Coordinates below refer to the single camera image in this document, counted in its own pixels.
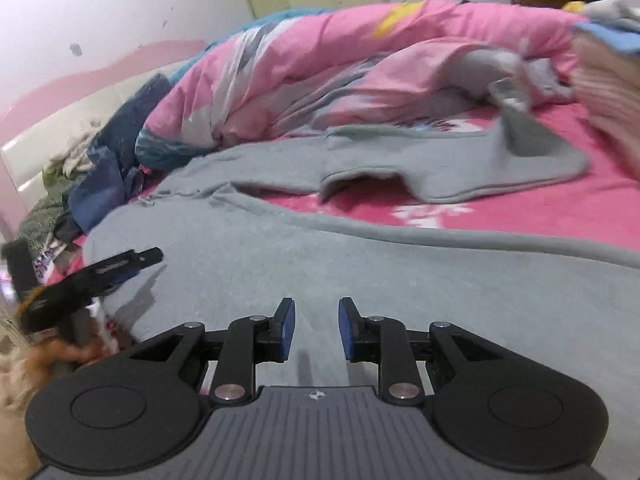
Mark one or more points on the pink patterned quilt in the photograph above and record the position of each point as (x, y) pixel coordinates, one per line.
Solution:
(325, 60)

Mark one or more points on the pink and white headboard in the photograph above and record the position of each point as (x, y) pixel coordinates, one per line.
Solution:
(75, 105)

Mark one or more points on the person's left hand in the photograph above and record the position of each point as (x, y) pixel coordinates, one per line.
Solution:
(70, 356)

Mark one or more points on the green speckled cloth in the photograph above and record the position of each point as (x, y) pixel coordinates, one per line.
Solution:
(45, 210)

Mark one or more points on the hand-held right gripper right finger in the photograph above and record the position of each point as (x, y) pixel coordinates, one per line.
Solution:
(346, 327)

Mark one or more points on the grey sweatpants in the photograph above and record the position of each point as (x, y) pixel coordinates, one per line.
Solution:
(350, 270)

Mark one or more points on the pink floral blanket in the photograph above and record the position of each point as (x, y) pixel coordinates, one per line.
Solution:
(550, 210)

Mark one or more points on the person's left forearm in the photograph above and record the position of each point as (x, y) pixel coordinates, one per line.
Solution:
(15, 410)

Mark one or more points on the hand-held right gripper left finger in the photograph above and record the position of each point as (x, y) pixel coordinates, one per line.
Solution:
(286, 327)

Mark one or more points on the stack of folded clothes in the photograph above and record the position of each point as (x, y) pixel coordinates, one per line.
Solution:
(610, 85)

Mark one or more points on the blue jeans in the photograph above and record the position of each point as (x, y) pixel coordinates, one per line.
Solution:
(110, 160)

